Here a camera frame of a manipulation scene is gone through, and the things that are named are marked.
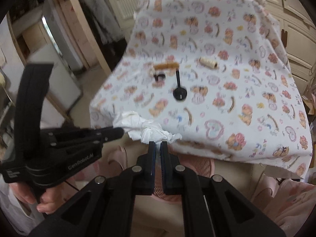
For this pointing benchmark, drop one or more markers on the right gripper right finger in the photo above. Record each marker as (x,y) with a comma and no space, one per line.
(212,206)

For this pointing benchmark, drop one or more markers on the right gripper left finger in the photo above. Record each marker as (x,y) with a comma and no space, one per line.
(104,207)

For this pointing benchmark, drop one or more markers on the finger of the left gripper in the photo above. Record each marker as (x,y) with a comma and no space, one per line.
(33,88)
(103,134)

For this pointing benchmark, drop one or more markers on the white tissue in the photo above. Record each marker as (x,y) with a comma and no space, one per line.
(143,130)

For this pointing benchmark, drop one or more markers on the person's left hand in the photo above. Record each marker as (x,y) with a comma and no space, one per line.
(49,202)

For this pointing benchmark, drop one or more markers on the white appliance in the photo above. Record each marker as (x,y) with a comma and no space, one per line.
(63,87)

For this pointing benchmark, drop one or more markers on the pink mesh waste basket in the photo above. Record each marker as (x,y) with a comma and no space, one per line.
(181,176)

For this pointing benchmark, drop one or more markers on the pink patterned trouser leg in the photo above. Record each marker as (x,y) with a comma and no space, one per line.
(288,203)

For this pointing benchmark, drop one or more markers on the hanging grey jeans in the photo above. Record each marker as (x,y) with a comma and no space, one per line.
(104,20)

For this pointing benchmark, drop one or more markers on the black binder clip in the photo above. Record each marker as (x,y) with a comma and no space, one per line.
(159,77)

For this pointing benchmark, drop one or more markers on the black plastic spoon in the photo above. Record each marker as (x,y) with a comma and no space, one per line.
(179,93)

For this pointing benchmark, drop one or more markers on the cream thread spool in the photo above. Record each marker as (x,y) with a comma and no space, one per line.
(211,64)

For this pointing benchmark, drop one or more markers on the baby bear patterned cloth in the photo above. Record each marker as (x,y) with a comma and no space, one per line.
(247,110)

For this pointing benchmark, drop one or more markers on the cream wardrobe cabinet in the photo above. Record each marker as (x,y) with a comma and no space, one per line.
(296,26)

